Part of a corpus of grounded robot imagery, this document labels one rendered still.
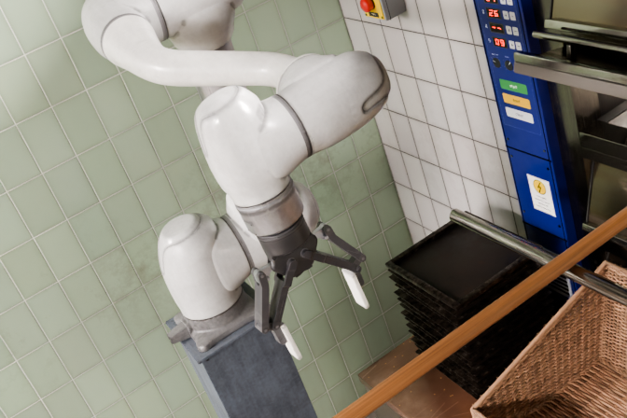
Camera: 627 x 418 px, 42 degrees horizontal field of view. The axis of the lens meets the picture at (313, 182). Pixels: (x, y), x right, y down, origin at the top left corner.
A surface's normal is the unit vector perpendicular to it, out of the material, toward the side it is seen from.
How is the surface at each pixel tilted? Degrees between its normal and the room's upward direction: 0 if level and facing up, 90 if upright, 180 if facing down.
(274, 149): 86
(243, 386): 90
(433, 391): 0
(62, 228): 90
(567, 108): 90
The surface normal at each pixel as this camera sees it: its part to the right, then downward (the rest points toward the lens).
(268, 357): 0.49, 0.29
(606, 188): -0.86, 0.17
